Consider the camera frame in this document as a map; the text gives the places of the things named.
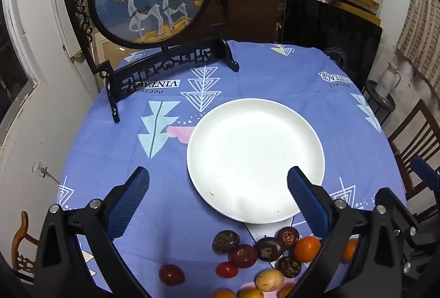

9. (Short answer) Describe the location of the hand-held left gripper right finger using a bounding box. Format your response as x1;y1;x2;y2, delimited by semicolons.
287;166;428;298

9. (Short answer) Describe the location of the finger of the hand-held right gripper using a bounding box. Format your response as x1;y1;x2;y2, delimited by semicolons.
401;215;440;282
410;155;440;193

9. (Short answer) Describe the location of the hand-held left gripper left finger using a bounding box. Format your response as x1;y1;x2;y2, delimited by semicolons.
34;166;152;298

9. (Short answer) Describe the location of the dark water chestnut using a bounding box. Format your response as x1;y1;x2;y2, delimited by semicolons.
255;237;285;262
276;226;300;248
276;256;302;278
212;230;241;254

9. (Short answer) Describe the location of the white round plate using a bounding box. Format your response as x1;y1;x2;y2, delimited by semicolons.
186;99;326;225

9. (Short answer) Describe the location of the dark red cherry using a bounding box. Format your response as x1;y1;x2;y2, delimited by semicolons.
215;262;239;278
158;264;185;286
228;244;259;269

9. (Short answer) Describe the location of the tan round fruit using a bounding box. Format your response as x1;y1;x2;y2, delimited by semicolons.
255;269;285;292

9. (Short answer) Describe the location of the dark wooden chair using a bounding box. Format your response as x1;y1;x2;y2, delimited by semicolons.
387;99;440;223

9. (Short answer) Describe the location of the round black side table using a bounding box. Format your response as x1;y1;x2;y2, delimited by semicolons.
362;80;396;125

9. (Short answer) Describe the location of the white kettle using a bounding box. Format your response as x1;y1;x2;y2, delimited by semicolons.
374;62;402;97

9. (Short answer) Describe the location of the brown carved wooden chair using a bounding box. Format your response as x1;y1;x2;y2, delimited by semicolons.
11;211;40;283

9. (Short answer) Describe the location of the blue printed tablecloth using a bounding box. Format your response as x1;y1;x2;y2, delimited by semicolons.
57;40;408;298

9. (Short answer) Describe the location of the white framed window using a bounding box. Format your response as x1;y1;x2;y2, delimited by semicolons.
0;0;39;133

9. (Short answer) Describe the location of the black flat monitor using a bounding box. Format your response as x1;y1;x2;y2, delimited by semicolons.
282;0;383;92

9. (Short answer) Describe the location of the white door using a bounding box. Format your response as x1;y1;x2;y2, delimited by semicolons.
48;0;101;102

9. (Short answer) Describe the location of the brown board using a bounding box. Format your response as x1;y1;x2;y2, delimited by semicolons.
225;0;286;44

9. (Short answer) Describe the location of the white wall socket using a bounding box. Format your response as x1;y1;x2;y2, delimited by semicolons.
32;160;47;178

